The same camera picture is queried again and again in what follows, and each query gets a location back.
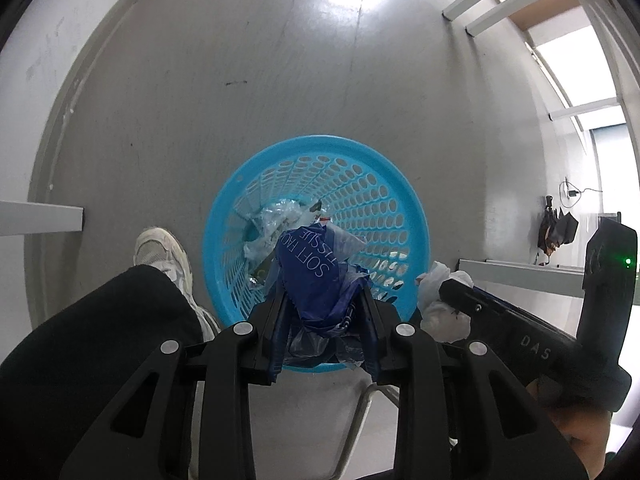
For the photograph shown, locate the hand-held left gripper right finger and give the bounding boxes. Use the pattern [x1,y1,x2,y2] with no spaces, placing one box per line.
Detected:
[357,285,591,480]

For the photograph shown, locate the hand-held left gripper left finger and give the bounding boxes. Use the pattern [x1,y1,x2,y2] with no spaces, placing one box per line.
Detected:
[60,285,289,480]

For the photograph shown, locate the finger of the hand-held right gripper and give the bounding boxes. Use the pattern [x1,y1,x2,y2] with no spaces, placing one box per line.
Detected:
[439,278,577,342]

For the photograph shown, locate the white tissue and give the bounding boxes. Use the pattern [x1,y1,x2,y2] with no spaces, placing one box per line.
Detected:
[416,260,475,345]

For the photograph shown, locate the white and brown snack packet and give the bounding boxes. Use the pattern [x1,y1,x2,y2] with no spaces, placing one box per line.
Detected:
[247,255,281,293]

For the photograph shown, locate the blue tissue packet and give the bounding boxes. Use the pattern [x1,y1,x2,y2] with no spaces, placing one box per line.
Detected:
[267,225,374,372]

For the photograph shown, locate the clear wrapper with red print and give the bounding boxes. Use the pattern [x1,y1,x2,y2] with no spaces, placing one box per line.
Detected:
[312,212,364,262]

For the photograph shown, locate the blue plastic basket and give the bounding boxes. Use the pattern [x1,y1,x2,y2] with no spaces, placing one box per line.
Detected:
[202,135,431,374]

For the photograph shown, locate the clear plastic bag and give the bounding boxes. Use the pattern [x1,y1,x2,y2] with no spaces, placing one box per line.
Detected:
[242,199,323,267]

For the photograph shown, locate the person's right hand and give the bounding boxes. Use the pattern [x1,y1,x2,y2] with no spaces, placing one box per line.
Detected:
[522,380,613,479]

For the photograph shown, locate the white desk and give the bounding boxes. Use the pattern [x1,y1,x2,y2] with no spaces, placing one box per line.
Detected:
[0,200,85,237]
[457,258,640,307]

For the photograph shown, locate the black folded umbrella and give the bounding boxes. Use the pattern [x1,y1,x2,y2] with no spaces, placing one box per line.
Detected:
[537,195,580,267]

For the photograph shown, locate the white sneaker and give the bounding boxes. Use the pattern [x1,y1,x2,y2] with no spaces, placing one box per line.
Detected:
[134,226,221,341]

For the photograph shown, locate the person's black trouser leg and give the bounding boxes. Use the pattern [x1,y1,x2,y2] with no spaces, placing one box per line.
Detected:
[0,264,207,480]

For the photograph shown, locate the grey metal chair frame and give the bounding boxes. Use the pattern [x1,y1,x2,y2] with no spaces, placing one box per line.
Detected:
[327,380,402,480]

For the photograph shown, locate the charger with cable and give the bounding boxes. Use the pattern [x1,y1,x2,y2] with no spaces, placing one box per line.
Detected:
[559,176,604,211]

